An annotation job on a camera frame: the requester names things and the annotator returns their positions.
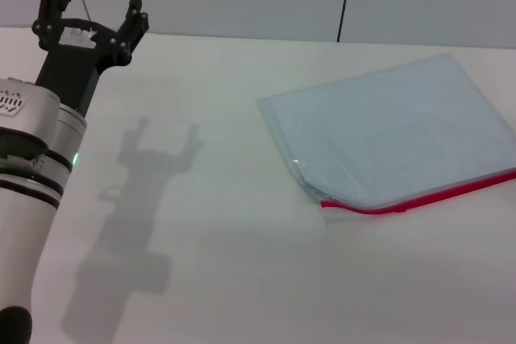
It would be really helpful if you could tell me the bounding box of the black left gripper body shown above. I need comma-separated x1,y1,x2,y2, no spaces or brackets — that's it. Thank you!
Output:
35,18,133,116

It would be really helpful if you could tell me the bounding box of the clear document bag red zipper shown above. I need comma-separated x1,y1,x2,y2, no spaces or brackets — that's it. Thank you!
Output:
256,52,516,225

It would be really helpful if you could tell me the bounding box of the black vertical rod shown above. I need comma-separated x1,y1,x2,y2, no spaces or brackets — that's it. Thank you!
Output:
336,0,358,44

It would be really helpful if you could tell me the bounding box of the silver black wrist camera box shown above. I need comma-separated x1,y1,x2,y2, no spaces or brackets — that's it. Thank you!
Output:
0,77,61,119

